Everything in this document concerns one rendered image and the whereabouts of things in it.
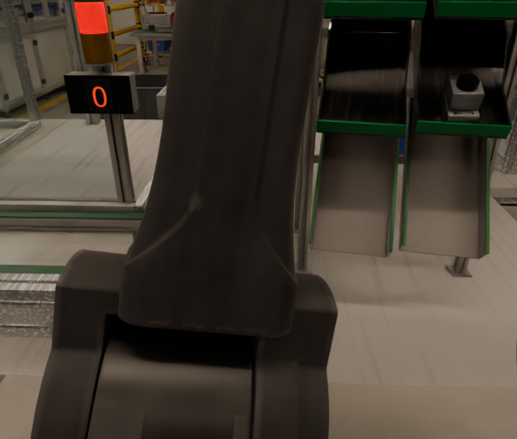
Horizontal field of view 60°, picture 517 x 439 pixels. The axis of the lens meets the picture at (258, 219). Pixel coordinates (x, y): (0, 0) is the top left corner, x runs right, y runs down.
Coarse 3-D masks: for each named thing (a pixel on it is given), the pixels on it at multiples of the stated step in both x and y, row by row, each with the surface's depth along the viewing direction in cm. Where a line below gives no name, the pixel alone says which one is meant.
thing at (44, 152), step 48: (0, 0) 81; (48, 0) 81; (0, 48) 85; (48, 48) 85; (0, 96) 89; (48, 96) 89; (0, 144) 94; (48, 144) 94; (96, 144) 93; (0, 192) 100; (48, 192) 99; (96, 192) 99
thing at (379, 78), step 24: (336, 24) 83; (360, 24) 82; (384, 24) 81; (408, 24) 72; (336, 48) 81; (360, 48) 80; (384, 48) 80; (408, 48) 70; (336, 72) 77; (360, 72) 76; (384, 72) 76; (336, 96) 73; (360, 96) 72; (384, 96) 72; (336, 120) 66; (360, 120) 69; (384, 120) 68
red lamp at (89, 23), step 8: (80, 8) 76; (88, 8) 76; (96, 8) 77; (104, 8) 79; (80, 16) 77; (88, 16) 77; (96, 16) 77; (104, 16) 79; (80, 24) 78; (88, 24) 77; (96, 24) 78; (104, 24) 79; (80, 32) 79; (88, 32) 78; (96, 32) 78; (104, 32) 79
